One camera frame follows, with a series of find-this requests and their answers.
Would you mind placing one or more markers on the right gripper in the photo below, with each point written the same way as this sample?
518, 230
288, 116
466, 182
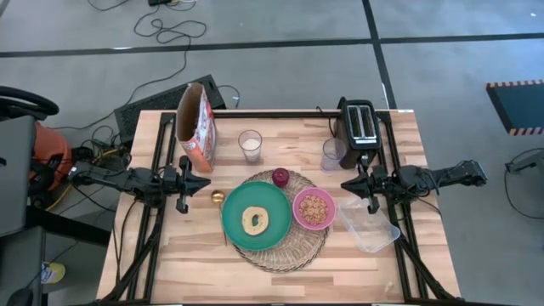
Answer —
374, 187

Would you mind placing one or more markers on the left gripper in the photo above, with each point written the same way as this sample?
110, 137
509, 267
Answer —
183, 187

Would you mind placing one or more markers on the gold spoon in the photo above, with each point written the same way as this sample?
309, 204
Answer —
218, 196

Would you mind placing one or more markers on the orange pumpkin cereal box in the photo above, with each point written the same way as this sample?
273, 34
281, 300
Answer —
200, 140

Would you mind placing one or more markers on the toasted bagel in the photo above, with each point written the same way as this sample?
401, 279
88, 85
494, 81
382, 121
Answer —
245, 221

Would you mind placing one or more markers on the red apple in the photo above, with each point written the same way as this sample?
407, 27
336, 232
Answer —
280, 177

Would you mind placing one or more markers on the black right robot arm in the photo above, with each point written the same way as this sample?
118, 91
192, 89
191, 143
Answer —
446, 174

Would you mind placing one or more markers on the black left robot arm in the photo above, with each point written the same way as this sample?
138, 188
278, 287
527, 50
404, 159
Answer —
115, 180

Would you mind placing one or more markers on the clear plastic cup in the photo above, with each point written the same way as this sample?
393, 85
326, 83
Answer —
333, 155

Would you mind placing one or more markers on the clear plastic container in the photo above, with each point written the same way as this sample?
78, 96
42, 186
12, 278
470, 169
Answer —
370, 229

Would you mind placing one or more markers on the toasted cereal rings heap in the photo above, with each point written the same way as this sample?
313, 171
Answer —
314, 210

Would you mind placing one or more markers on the teal plate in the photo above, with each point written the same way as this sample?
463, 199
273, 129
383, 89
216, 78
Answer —
238, 212

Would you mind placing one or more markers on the black toaster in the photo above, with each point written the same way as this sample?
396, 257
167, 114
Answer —
361, 127

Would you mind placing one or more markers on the pink ribbed bowl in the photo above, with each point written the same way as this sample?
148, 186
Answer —
296, 208

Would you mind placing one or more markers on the glass of milk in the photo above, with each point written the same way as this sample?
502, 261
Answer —
251, 146

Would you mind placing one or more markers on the round woven straw placemat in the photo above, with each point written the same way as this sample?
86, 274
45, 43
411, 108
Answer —
297, 251

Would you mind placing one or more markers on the orange shop vacuum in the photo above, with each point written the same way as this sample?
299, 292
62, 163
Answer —
51, 149

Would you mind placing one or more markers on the yellow white tub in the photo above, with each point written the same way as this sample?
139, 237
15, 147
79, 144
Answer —
54, 273

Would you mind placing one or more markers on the hazard-striped floor mat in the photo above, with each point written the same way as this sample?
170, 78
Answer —
523, 106

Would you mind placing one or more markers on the black power strip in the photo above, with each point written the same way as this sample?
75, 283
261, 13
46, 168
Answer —
159, 2

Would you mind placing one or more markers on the black computer mouse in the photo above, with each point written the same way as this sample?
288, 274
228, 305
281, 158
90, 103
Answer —
20, 298

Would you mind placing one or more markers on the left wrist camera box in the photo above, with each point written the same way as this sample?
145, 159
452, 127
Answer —
172, 182

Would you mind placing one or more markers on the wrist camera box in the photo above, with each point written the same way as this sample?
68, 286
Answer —
172, 182
387, 183

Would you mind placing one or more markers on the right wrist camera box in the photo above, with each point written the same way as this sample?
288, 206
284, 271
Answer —
387, 183

